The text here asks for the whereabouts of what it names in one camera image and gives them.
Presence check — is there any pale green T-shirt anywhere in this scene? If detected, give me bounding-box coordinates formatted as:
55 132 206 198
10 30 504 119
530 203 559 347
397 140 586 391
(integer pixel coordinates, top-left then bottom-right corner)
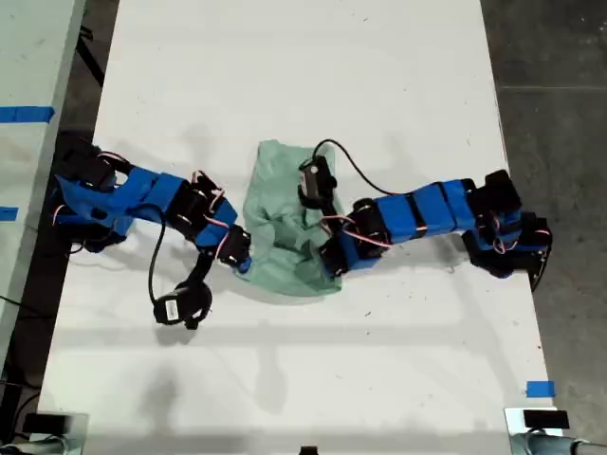
241 138 343 298

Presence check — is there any squarish blue tape piece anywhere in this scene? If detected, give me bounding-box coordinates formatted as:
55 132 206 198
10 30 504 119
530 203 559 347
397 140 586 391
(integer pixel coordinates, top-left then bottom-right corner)
525 380 557 399

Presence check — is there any long blue tape strip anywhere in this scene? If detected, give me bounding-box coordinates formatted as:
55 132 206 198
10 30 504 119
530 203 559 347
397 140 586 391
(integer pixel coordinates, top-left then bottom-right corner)
0 105 56 125

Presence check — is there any grey metal tube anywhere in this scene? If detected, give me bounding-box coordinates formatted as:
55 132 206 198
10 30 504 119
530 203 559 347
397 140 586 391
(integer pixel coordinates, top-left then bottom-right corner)
511 433 607 455
0 435 65 455

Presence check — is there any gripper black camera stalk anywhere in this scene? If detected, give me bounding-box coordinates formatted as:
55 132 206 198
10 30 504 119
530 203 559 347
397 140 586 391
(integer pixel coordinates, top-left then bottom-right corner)
175 246 213 332
318 196 342 227

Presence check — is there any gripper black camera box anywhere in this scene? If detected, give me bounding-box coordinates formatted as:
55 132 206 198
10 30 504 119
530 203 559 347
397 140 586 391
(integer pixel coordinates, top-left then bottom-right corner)
297 157 338 209
153 293 185 327

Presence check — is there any gripper black camera cable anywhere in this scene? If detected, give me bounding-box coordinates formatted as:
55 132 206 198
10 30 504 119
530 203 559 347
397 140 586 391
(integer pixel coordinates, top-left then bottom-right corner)
313 138 412 197
148 220 167 304

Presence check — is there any thin black floor cable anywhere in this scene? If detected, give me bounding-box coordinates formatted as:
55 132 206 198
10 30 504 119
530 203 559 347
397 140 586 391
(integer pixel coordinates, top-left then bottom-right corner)
0 294 35 317

